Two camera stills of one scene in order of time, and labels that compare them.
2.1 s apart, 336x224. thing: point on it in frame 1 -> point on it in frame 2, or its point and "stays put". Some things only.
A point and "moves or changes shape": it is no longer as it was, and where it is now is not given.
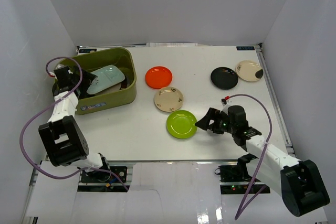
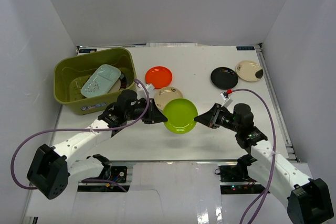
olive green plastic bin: (93, 61) stays put
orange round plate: (158, 77) stays put
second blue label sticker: (86, 50) stays put
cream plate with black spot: (249, 71) stays put
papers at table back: (171, 44) stays put
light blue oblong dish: (106, 76) moves or changes shape
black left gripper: (83, 82) -> (150, 111)
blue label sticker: (245, 48) stays put
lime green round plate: (181, 124) moves or changes shape
